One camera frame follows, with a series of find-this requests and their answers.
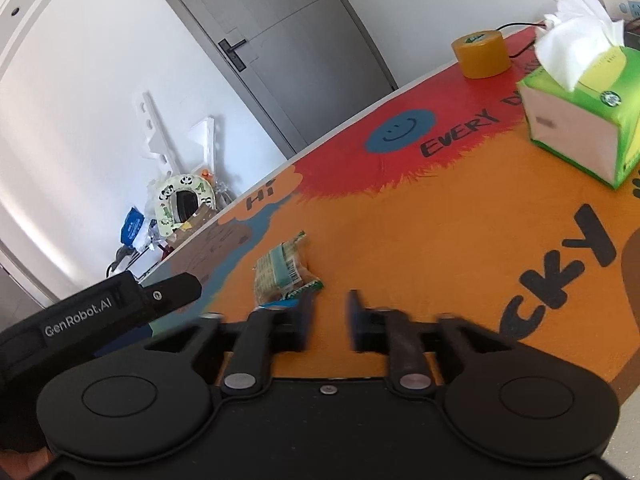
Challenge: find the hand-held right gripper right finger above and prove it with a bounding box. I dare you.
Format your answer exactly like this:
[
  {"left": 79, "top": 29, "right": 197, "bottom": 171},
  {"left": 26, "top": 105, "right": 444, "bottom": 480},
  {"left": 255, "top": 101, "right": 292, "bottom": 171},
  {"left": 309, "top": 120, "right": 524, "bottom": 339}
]
[{"left": 347, "top": 290, "right": 507, "bottom": 397}]

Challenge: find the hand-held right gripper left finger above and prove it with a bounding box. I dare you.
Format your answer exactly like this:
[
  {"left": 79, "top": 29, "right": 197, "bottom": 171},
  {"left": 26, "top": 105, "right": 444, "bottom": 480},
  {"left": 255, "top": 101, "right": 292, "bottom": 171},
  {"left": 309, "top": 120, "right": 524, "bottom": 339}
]
[{"left": 145, "top": 290, "right": 319, "bottom": 396}]

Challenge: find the yellow and teal snack packet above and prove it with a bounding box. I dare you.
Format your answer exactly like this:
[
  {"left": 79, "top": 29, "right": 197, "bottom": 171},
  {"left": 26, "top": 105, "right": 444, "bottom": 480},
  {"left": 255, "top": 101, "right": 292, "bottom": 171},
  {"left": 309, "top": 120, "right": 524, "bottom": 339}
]
[{"left": 253, "top": 230, "right": 327, "bottom": 306}]

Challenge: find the person's left hand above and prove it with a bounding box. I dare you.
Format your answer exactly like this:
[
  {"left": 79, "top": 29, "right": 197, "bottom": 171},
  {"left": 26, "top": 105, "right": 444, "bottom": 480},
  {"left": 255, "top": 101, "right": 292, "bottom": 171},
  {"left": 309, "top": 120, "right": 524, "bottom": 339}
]
[{"left": 0, "top": 451, "right": 52, "bottom": 480}]

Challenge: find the black metal rack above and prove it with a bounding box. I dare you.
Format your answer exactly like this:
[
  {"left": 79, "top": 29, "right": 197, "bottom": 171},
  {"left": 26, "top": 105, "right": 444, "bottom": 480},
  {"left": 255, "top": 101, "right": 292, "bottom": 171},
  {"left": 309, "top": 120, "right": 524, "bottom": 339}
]
[{"left": 104, "top": 244, "right": 167, "bottom": 282}]

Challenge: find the blue and white bag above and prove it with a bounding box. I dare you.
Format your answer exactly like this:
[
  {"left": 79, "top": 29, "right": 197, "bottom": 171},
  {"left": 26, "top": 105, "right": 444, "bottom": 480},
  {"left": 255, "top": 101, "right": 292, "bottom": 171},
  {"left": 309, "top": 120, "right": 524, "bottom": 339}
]
[{"left": 119, "top": 207, "right": 146, "bottom": 247}]

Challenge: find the colourful printed tablecloth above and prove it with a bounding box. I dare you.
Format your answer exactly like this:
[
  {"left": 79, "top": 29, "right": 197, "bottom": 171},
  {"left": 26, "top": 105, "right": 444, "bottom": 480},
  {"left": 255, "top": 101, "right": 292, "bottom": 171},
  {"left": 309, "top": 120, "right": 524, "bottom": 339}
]
[{"left": 97, "top": 25, "right": 640, "bottom": 406}]

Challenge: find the taped brown cardboard box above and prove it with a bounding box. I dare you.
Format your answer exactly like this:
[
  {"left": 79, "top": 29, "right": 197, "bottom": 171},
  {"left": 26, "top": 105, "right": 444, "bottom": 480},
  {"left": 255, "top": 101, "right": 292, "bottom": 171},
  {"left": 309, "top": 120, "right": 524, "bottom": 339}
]
[{"left": 164, "top": 205, "right": 219, "bottom": 249}]

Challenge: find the panda print toilet seat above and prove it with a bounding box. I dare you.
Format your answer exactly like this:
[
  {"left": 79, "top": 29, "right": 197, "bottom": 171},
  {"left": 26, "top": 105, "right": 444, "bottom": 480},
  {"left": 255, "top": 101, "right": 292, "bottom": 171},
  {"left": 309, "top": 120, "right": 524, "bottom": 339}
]
[{"left": 153, "top": 173, "right": 218, "bottom": 237}]

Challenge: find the short white foam piece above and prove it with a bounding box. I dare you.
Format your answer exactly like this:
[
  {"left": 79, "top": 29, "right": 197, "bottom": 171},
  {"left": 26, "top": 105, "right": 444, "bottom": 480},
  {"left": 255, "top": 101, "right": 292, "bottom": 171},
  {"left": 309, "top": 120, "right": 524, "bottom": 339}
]
[{"left": 188, "top": 117, "right": 224, "bottom": 172}]

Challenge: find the tall white foam board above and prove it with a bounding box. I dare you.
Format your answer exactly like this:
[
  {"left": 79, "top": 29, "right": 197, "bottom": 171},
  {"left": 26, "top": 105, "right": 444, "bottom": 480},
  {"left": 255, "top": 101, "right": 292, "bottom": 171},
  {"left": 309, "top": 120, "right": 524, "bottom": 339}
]
[{"left": 132, "top": 90, "right": 174, "bottom": 162}]

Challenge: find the grey door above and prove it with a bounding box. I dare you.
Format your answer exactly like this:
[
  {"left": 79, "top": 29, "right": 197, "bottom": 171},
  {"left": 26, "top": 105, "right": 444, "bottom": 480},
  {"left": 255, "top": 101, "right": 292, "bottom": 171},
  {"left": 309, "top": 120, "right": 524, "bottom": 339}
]
[{"left": 136, "top": 0, "right": 399, "bottom": 157}]

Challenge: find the yellow tape roll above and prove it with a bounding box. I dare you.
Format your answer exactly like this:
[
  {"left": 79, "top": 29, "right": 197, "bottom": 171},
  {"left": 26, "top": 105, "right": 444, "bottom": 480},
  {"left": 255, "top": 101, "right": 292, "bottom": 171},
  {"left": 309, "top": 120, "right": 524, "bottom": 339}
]
[{"left": 451, "top": 30, "right": 512, "bottom": 80}]

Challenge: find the green tissue box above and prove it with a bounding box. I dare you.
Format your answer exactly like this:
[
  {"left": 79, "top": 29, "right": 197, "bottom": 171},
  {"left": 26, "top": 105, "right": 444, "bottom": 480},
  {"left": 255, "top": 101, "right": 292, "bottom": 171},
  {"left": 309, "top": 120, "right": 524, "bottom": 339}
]
[{"left": 516, "top": 46, "right": 640, "bottom": 191}]

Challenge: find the white tissue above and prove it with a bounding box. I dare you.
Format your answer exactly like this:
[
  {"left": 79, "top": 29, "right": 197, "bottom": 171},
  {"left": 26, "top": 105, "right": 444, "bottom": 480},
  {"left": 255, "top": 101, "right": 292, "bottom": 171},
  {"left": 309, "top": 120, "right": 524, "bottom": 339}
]
[{"left": 535, "top": 0, "right": 627, "bottom": 94}]

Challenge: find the white power strip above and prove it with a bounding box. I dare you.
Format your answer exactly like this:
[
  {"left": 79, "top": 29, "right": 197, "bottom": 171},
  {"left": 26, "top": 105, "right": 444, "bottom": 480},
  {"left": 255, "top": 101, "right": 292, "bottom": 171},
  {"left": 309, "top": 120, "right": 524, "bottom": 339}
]
[{"left": 601, "top": 0, "right": 640, "bottom": 22}]

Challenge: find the black door handle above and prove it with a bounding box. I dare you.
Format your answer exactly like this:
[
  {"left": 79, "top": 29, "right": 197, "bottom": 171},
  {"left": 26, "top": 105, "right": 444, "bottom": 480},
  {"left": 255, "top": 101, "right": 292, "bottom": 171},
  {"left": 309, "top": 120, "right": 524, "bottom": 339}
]
[{"left": 218, "top": 38, "right": 250, "bottom": 72}]

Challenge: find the black cable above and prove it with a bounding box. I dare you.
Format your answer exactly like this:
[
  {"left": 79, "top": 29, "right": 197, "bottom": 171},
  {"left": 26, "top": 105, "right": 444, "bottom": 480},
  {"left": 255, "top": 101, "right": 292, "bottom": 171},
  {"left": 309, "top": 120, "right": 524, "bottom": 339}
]
[{"left": 494, "top": 20, "right": 547, "bottom": 59}]

